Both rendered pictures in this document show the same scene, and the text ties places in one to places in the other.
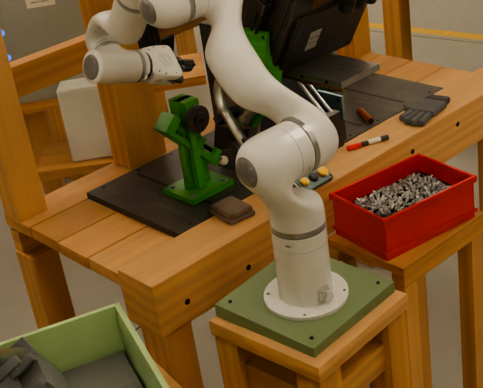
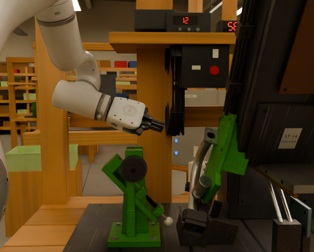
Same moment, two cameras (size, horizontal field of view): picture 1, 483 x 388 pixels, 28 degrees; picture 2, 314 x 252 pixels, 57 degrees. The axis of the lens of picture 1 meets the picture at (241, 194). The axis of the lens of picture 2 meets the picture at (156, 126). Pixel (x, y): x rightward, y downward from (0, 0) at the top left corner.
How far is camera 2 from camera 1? 1.97 m
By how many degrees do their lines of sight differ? 41
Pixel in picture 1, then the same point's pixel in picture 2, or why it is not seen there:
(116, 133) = not seen: hidden behind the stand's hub
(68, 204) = (76, 206)
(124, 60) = (80, 93)
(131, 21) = (44, 36)
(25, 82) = (85, 119)
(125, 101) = (144, 153)
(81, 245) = (21, 235)
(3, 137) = (44, 142)
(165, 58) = (129, 109)
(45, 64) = not seen: hidden behind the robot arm
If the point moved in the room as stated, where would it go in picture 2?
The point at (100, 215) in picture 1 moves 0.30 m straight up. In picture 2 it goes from (71, 221) to (68, 137)
